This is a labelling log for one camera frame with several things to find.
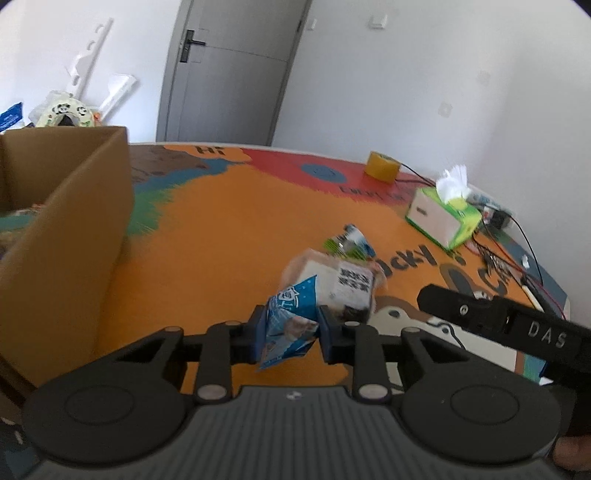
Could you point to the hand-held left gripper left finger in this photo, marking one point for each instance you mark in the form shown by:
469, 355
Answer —
257, 332

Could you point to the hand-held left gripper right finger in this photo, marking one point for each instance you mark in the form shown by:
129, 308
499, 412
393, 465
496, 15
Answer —
328, 334

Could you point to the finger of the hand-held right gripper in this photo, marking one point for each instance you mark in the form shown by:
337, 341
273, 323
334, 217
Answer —
452, 307

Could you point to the clear packet with white bread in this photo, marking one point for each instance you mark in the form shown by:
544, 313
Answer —
351, 281

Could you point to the green and blue snack packet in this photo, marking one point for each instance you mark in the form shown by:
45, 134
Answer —
351, 240

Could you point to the brown cardboard box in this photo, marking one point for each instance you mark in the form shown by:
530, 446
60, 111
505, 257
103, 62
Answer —
83, 230

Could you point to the person's right hand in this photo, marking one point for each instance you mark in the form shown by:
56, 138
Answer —
575, 453

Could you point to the white and black pen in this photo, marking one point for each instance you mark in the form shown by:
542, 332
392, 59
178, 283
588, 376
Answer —
533, 295

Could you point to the bunch of keys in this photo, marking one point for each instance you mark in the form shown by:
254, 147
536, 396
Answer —
496, 265

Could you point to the small white clip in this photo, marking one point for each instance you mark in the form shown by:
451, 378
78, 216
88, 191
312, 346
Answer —
525, 262

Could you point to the green tissue box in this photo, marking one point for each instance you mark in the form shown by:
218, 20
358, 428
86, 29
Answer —
438, 219

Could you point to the black charger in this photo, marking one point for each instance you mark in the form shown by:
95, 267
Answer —
498, 219

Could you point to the colourful printed table mat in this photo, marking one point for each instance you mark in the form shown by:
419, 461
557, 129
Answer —
221, 230

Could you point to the white power strip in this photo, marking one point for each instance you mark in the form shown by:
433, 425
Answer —
482, 201

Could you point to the white tissue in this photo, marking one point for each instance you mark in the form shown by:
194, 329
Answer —
452, 184

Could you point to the yellow tape roll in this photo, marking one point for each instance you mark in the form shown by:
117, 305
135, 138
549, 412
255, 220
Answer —
379, 167

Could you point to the grey door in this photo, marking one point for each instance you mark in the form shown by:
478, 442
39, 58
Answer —
231, 69

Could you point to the clear plastic bag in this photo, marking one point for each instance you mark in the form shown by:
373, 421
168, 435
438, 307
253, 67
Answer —
48, 99

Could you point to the blue bag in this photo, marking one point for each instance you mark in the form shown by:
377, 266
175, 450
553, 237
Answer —
10, 117

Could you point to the short white plastic bracket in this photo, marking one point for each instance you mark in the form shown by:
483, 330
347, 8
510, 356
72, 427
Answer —
117, 90

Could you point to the white light switch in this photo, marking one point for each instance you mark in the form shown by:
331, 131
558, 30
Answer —
377, 21

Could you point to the long white plastic bracket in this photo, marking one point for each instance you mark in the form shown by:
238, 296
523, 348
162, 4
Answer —
90, 57

